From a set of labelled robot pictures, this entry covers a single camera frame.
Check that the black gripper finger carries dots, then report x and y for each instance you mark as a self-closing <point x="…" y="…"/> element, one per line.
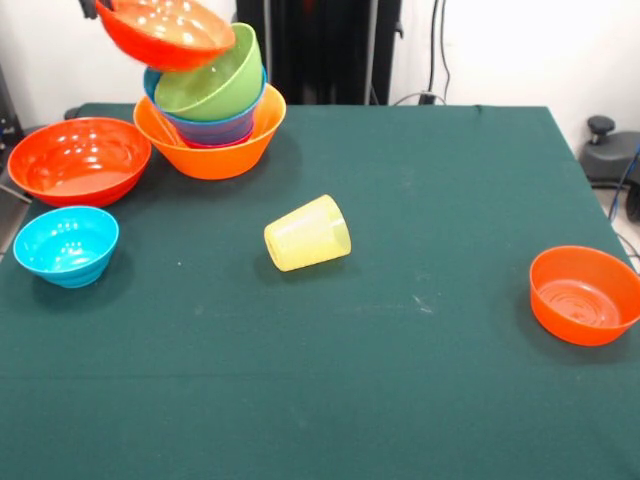
<point x="89" y="9"/>

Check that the large red plastic bowl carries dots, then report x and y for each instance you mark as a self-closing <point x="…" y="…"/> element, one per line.
<point x="80" y="170"/>
<point x="165" y="45"/>

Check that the large blue plastic bowl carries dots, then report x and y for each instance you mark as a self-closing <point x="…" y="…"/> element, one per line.
<point x="150" y="85"/>

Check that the green plastic bowl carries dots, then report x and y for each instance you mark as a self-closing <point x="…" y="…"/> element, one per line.
<point x="225" y="90"/>

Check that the small blue plastic bowl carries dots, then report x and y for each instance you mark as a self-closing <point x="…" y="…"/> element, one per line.
<point x="215" y="132"/>

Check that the small magenta plastic bowl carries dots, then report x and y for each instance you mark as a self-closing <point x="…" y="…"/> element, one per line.
<point x="220" y="145"/>

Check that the large orange plastic bowl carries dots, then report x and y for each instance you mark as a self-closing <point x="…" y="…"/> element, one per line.
<point x="215" y="162"/>

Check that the yellow plastic cup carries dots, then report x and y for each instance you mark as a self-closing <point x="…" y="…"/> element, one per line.
<point x="305" y="235"/>

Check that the small orange-red plastic bowl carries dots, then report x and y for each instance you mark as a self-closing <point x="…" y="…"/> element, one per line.
<point x="580" y="300"/>

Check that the small cyan plastic bowl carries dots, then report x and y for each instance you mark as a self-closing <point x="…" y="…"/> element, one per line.
<point x="65" y="250"/>

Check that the dark green tablecloth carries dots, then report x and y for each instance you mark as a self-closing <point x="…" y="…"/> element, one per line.
<point x="320" y="375"/>

